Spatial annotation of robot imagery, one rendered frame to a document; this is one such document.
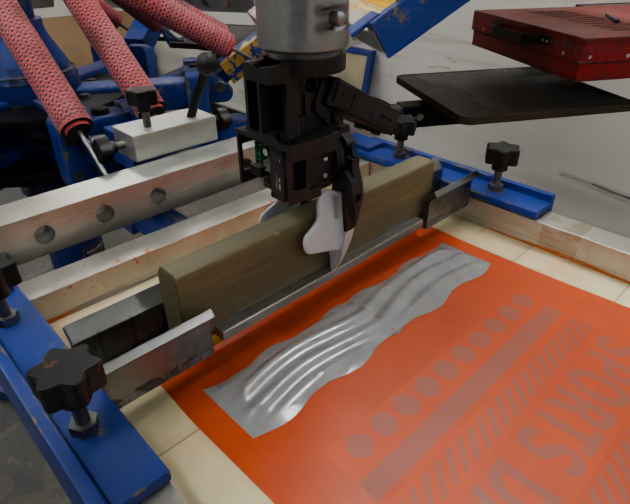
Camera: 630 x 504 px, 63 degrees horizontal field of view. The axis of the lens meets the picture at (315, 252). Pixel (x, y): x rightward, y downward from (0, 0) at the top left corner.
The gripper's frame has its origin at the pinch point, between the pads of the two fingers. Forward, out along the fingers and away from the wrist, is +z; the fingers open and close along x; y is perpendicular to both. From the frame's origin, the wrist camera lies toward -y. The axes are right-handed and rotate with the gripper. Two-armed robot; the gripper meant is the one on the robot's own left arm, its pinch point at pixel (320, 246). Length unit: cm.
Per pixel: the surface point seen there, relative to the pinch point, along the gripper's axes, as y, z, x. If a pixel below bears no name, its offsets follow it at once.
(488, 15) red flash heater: -104, -9, -42
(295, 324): 6.4, 5.3, 2.8
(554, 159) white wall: -200, 61, -49
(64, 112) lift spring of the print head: 7.5, -6.2, -45.3
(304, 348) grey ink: 8.5, 4.7, 6.5
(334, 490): 16.7, 5.2, 18.2
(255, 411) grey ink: 16.5, 4.6, 9.2
